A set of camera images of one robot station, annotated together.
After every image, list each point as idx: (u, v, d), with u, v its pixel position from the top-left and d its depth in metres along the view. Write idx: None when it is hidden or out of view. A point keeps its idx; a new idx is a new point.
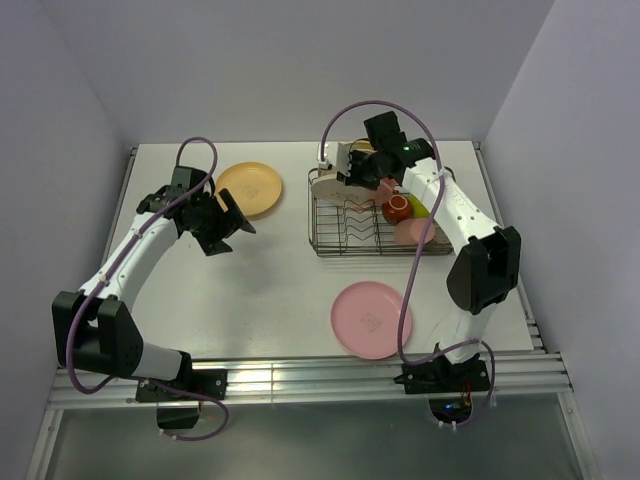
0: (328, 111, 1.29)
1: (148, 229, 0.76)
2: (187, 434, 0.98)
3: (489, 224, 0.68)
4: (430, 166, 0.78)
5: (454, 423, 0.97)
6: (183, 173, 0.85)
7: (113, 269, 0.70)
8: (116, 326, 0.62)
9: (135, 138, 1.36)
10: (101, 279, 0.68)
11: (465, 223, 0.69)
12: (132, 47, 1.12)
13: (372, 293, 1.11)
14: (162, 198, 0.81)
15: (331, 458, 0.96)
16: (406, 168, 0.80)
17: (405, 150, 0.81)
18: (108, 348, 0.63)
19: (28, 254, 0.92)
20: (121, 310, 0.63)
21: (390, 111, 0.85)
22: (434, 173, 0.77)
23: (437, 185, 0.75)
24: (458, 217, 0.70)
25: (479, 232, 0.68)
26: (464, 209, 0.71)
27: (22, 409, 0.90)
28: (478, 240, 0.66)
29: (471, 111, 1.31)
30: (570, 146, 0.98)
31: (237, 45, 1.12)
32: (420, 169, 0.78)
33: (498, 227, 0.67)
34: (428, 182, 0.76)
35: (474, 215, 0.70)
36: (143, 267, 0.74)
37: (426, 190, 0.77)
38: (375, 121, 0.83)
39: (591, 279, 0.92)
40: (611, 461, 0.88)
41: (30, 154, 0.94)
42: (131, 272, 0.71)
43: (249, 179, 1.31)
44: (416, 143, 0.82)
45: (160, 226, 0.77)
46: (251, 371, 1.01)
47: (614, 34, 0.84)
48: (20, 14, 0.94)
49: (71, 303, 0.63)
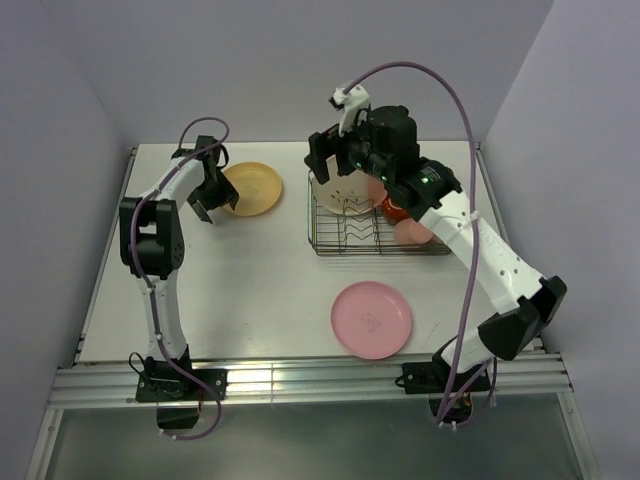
0: (329, 111, 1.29)
1: (185, 164, 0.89)
2: (187, 432, 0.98)
3: (534, 276, 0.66)
4: (458, 203, 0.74)
5: (454, 423, 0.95)
6: (204, 139, 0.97)
7: (163, 186, 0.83)
8: (171, 221, 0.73)
9: (135, 139, 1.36)
10: (155, 189, 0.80)
11: (510, 278, 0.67)
12: (132, 47, 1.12)
13: (372, 293, 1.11)
14: (191, 150, 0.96)
15: (331, 458, 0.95)
16: (430, 207, 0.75)
17: (423, 182, 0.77)
18: (163, 242, 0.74)
19: (29, 253, 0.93)
20: (173, 208, 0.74)
21: (412, 124, 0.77)
22: (463, 215, 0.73)
23: (471, 231, 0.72)
24: (500, 271, 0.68)
25: (526, 289, 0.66)
26: (503, 262, 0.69)
27: (22, 409, 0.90)
28: (528, 300, 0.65)
29: (471, 111, 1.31)
30: (570, 145, 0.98)
31: (236, 46, 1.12)
32: (447, 208, 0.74)
33: (543, 280, 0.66)
34: (460, 227, 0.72)
35: (516, 266, 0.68)
36: (181, 193, 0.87)
37: (457, 234, 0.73)
38: (398, 131, 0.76)
39: (591, 279, 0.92)
40: (611, 461, 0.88)
41: (30, 155, 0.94)
42: (175, 192, 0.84)
43: (246, 180, 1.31)
44: (436, 172, 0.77)
45: (194, 164, 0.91)
46: (251, 372, 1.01)
47: (614, 34, 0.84)
48: (21, 15, 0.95)
49: (132, 203, 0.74)
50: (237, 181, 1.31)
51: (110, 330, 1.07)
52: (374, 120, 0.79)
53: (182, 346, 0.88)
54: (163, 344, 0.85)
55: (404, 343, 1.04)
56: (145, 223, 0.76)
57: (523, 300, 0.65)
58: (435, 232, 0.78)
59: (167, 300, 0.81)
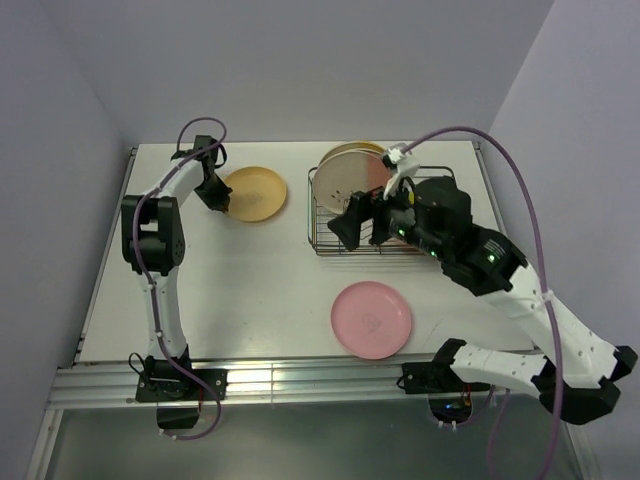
0: (329, 110, 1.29)
1: (184, 164, 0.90)
2: (188, 432, 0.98)
3: (609, 350, 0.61)
4: (527, 277, 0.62)
5: (454, 423, 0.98)
6: (201, 140, 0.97)
7: (163, 184, 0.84)
8: (172, 218, 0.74)
9: (135, 138, 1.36)
10: (156, 187, 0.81)
11: (591, 358, 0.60)
12: (132, 47, 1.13)
13: (373, 294, 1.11)
14: (190, 150, 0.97)
15: (331, 458, 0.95)
16: (502, 289, 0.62)
17: (489, 259, 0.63)
18: (165, 237, 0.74)
19: (28, 253, 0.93)
20: (175, 205, 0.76)
21: (465, 194, 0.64)
22: (534, 292, 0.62)
23: (544, 312, 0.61)
24: (580, 352, 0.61)
25: (606, 368, 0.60)
26: (579, 339, 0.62)
27: (22, 409, 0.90)
28: (608, 380, 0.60)
29: (471, 111, 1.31)
30: (571, 145, 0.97)
31: (236, 46, 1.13)
32: (517, 286, 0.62)
33: (619, 354, 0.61)
34: (533, 308, 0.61)
35: (592, 343, 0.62)
36: (180, 191, 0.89)
37: (529, 314, 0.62)
38: (449, 205, 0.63)
39: (591, 279, 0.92)
40: (611, 461, 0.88)
41: (30, 154, 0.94)
42: (175, 190, 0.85)
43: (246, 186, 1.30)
44: (500, 245, 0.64)
45: (193, 165, 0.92)
46: (251, 371, 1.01)
47: (614, 33, 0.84)
48: (21, 15, 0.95)
49: (135, 199, 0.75)
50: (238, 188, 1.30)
51: (109, 330, 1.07)
52: (419, 194, 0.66)
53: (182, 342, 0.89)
54: (163, 343, 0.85)
55: (404, 344, 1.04)
56: (146, 221, 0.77)
57: (604, 381, 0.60)
58: (494, 306, 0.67)
59: (167, 298, 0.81)
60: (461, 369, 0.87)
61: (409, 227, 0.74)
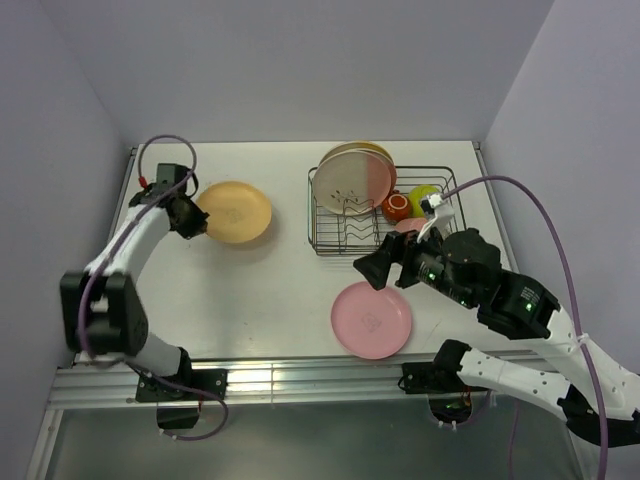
0: (328, 110, 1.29)
1: (143, 217, 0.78)
2: (200, 431, 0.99)
3: (639, 382, 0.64)
4: (562, 322, 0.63)
5: (454, 423, 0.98)
6: (166, 172, 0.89)
7: (116, 250, 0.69)
8: (126, 298, 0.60)
9: (135, 138, 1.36)
10: (106, 257, 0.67)
11: (625, 395, 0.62)
12: (132, 47, 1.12)
13: (374, 294, 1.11)
14: (151, 190, 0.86)
15: (331, 458, 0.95)
16: (540, 335, 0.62)
17: (526, 307, 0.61)
18: (118, 322, 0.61)
19: (28, 252, 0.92)
20: (129, 282, 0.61)
21: (494, 247, 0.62)
22: (569, 336, 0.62)
23: (580, 354, 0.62)
24: (614, 388, 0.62)
25: (639, 402, 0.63)
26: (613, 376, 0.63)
27: (22, 408, 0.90)
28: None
29: (471, 111, 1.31)
30: (571, 144, 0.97)
31: (235, 45, 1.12)
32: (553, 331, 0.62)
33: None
34: (569, 352, 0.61)
35: (623, 377, 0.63)
36: (140, 252, 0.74)
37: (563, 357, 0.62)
38: (481, 262, 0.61)
39: (591, 279, 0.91)
40: (612, 461, 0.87)
41: (30, 154, 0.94)
42: (131, 252, 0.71)
43: (217, 211, 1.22)
44: (536, 291, 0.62)
45: (154, 214, 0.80)
46: (252, 371, 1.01)
47: (615, 32, 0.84)
48: (21, 14, 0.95)
49: (78, 280, 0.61)
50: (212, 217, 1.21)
51: None
52: (447, 251, 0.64)
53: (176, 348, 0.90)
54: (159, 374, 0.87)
55: (404, 344, 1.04)
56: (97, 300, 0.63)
57: (638, 414, 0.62)
58: (524, 344, 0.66)
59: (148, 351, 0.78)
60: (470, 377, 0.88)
61: (439, 272, 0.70)
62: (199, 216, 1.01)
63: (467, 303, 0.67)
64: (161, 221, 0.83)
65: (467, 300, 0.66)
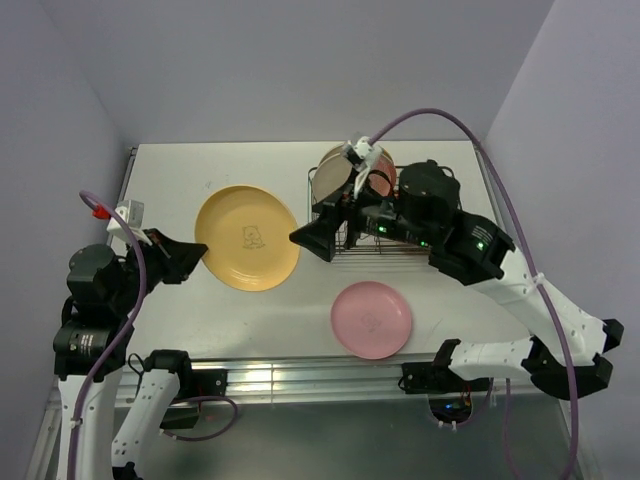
0: (329, 110, 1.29)
1: (85, 408, 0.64)
2: (212, 430, 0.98)
3: (598, 326, 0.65)
4: (516, 263, 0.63)
5: (454, 423, 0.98)
6: (80, 290, 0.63)
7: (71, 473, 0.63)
8: None
9: (135, 138, 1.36)
10: None
11: (584, 337, 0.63)
12: (132, 47, 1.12)
13: (372, 293, 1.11)
14: (81, 330, 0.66)
15: (331, 458, 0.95)
16: (492, 277, 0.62)
17: (478, 248, 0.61)
18: None
19: (27, 253, 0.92)
20: None
21: (455, 180, 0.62)
22: (526, 277, 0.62)
23: (537, 296, 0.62)
24: (574, 332, 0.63)
25: (597, 344, 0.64)
26: (571, 320, 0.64)
27: (22, 409, 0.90)
28: (600, 356, 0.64)
29: (471, 111, 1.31)
30: (571, 144, 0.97)
31: (236, 44, 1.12)
32: (508, 272, 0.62)
33: (606, 328, 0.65)
34: (526, 294, 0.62)
35: (583, 321, 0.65)
36: (104, 434, 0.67)
37: (521, 300, 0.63)
38: (439, 195, 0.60)
39: (592, 279, 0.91)
40: (611, 460, 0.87)
41: (30, 154, 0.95)
42: (91, 456, 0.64)
43: (229, 237, 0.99)
44: (487, 231, 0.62)
45: (96, 395, 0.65)
46: (253, 371, 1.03)
47: (615, 33, 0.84)
48: (21, 15, 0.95)
49: None
50: (220, 244, 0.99)
51: None
52: (405, 185, 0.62)
53: (167, 374, 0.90)
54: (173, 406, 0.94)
55: (404, 344, 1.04)
56: None
57: (598, 358, 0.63)
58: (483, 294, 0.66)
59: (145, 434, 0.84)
60: (466, 374, 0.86)
61: (390, 223, 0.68)
62: (168, 268, 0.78)
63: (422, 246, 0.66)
64: (114, 366, 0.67)
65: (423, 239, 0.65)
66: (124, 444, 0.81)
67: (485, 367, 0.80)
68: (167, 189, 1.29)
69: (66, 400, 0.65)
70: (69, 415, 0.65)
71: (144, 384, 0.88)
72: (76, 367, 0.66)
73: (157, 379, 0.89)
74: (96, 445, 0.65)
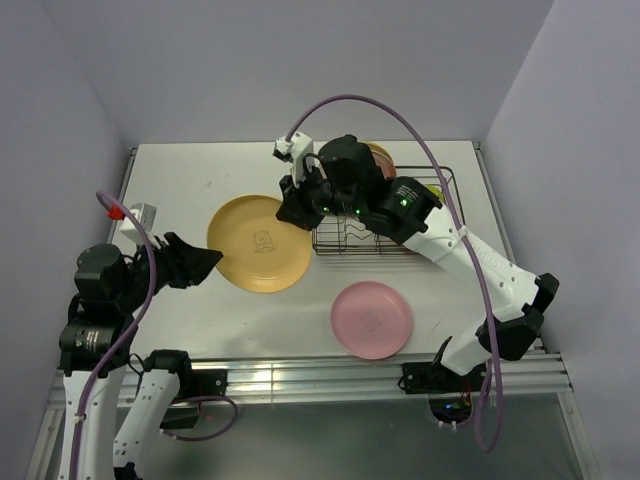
0: (328, 110, 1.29)
1: (88, 405, 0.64)
2: (212, 430, 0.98)
3: (530, 279, 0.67)
4: (442, 219, 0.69)
5: (454, 422, 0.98)
6: (88, 286, 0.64)
7: (74, 471, 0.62)
8: None
9: (135, 139, 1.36)
10: None
11: (511, 287, 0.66)
12: (132, 47, 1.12)
13: (371, 293, 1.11)
14: (87, 328, 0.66)
15: (332, 458, 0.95)
16: (417, 231, 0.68)
17: (402, 204, 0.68)
18: None
19: (27, 253, 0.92)
20: None
21: (367, 145, 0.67)
22: (450, 231, 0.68)
23: (461, 248, 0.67)
24: (501, 282, 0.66)
25: (527, 295, 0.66)
26: (501, 271, 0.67)
27: (22, 409, 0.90)
28: (531, 306, 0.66)
29: (471, 111, 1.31)
30: (571, 144, 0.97)
31: (236, 44, 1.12)
32: (432, 227, 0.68)
33: (539, 281, 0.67)
34: (450, 246, 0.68)
35: (513, 273, 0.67)
36: (107, 432, 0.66)
37: (448, 253, 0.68)
38: (351, 158, 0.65)
39: (592, 279, 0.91)
40: (610, 460, 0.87)
41: (30, 155, 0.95)
42: (93, 454, 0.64)
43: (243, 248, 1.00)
44: (409, 191, 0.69)
45: (101, 392, 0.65)
46: (253, 371, 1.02)
47: (615, 34, 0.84)
48: (22, 16, 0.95)
49: None
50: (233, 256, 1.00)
51: None
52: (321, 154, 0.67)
53: (167, 374, 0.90)
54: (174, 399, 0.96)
55: (404, 343, 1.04)
56: None
57: (527, 307, 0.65)
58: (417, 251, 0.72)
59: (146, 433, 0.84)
60: (461, 368, 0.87)
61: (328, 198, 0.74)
62: (174, 273, 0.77)
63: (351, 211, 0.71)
64: (118, 364, 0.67)
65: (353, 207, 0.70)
66: (124, 444, 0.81)
67: (462, 349, 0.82)
68: (168, 189, 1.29)
69: (70, 396, 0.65)
70: (72, 410, 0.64)
71: (144, 384, 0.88)
72: (80, 363, 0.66)
73: (159, 378, 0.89)
74: (99, 442, 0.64)
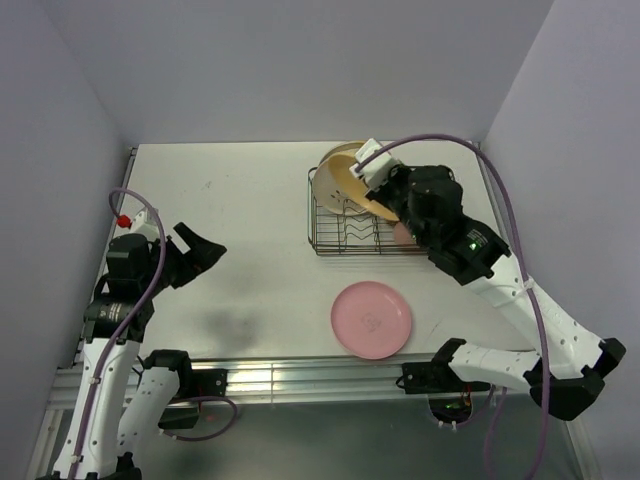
0: (328, 111, 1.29)
1: (104, 368, 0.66)
2: (212, 430, 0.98)
3: (594, 341, 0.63)
4: (508, 266, 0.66)
5: (454, 422, 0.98)
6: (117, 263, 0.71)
7: (82, 436, 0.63)
8: None
9: (135, 139, 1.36)
10: (73, 458, 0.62)
11: (572, 348, 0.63)
12: (132, 47, 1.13)
13: (372, 293, 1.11)
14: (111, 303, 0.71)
15: (331, 457, 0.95)
16: (481, 275, 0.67)
17: (472, 248, 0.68)
18: None
19: (28, 252, 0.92)
20: None
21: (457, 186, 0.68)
22: (516, 281, 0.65)
23: (525, 300, 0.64)
24: (562, 341, 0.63)
25: (589, 358, 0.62)
26: (562, 329, 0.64)
27: (22, 409, 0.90)
28: (591, 369, 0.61)
29: (471, 111, 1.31)
30: (571, 143, 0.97)
31: (236, 44, 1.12)
32: (498, 275, 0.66)
33: (603, 344, 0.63)
34: (514, 296, 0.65)
35: (576, 333, 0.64)
36: (118, 402, 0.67)
37: (511, 302, 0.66)
38: (440, 195, 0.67)
39: (591, 278, 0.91)
40: (610, 460, 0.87)
41: (30, 154, 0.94)
42: (103, 420, 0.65)
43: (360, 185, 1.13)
44: (482, 235, 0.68)
45: (117, 357, 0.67)
46: (252, 371, 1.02)
47: (616, 32, 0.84)
48: (21, 16, 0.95)
49: None
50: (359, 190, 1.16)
51: None
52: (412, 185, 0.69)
53: (167, 373, 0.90)
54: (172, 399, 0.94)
55: (404, 343, 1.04)
56: None
57: (587, 370, 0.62)
58: (480, 295, 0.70)
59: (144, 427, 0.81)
60: (463, 373, 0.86)
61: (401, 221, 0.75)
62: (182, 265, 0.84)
63: (422, 239, 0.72)
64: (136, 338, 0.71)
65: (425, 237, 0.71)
66: (123, 435, 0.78)
67: (489, 372, 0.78)
68: (168, 189, 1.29)
69: (88, 361, 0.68)
70: (89, 375, 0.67)
71: (144, 380, 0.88)
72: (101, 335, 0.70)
73: (158, 375, 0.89)
74: (108, 410, 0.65)
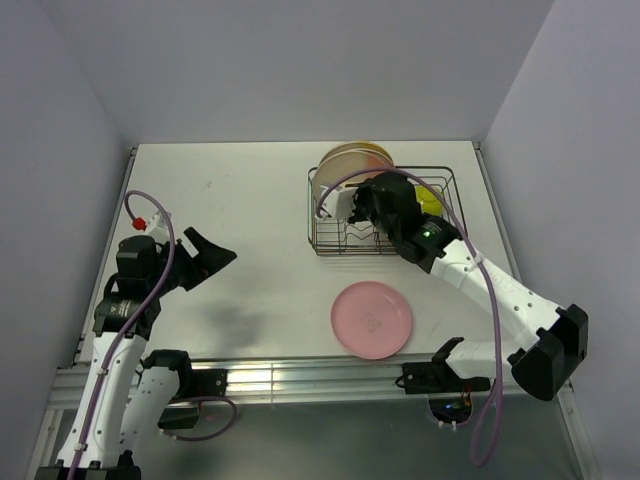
0: (328, 111, 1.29)
1: (112, 360, 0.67)
2: (212, 430, 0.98)
3: (550, 306, 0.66)
4: (461, 248, 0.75)
5: (454, 422, 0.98)
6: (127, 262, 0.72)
7: (87, 425, 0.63)
8: None
9: (135, 139, 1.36)
10: (77, 446, 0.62)
11: (525, 312, 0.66)
12: (132, 47, 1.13)
13: (372, 293, 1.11)
14: (120, 299, 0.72)
15: (332, 458, 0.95)
16: (435, 257, 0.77)
17: (426, 236, 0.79)
18: None
19: (27, 252, 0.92)
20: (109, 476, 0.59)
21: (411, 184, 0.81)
22: (468, 258, 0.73)
23: (477, 273, 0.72)
24: (514, 306, 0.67)
25: (544, 322, 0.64)
26: (516, 296, 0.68)
27: (22, 409, 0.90)
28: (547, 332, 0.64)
29: (472, 111, 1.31)
30: (571, 143, 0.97)
31: (236, 44, 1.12)
32: (451, 256, 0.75)
33: (559, 309, 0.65)
34: (465, 271, 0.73)
35: (530, 299, 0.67)
36: (125, 395, 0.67)
37: (465, 278, 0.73)
38: (395, 192, 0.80)
39: (591, 278, 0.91)
40: (610, 460, 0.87)
41: (30, 154, 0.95)
42: (108, 410, 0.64)
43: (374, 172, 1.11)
44: (436, 225, 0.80)
45: (125, 350, 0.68)
46: (252, 371, 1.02)
47: (616, 32, 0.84)
48: (21, 16, 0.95)
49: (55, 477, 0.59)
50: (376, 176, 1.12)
51: None
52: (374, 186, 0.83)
53: (167, 373, 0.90)
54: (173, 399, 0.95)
55: (404, 343, 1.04)
56: None
57: (542, 332, 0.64)
58: (445, 279, 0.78)
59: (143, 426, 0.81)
60: (458, 367, 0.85)
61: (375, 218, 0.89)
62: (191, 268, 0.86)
63: (390, 232, 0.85)
64: (143, 335, 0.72)
65: (391, 229, 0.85)
66: (122, 434, 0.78)
67: (482, 365, 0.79)
68: (168, 189, 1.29)
69: (97, 353, 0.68)
70: (97, 367, 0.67)
71: (144, 380, 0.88)
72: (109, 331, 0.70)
73: (159, 374, 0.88)
74: (114, 402, 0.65)
